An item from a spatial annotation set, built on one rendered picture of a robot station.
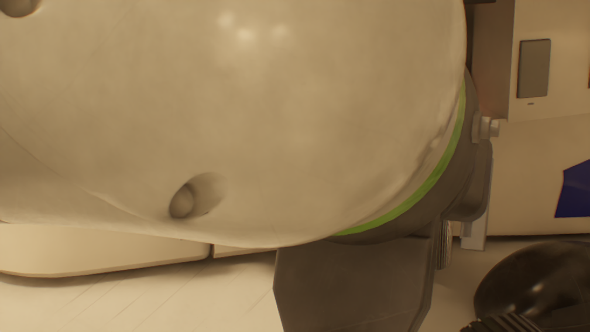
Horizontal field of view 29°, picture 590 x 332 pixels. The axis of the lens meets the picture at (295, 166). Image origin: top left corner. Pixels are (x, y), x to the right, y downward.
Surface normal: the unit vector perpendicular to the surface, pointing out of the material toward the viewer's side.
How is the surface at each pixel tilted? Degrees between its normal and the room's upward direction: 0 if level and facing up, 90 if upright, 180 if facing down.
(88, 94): 91
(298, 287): 65
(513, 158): 48
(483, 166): 82
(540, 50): 90
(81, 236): 90
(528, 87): 90
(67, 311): 0
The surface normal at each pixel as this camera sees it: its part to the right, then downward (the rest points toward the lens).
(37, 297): 0.00, -0.95
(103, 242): 0.33, 0.29
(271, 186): 0.05, 0.71
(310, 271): -0.25, -0.13
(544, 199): 0.10, 0.15
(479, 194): 0.82, 0.04
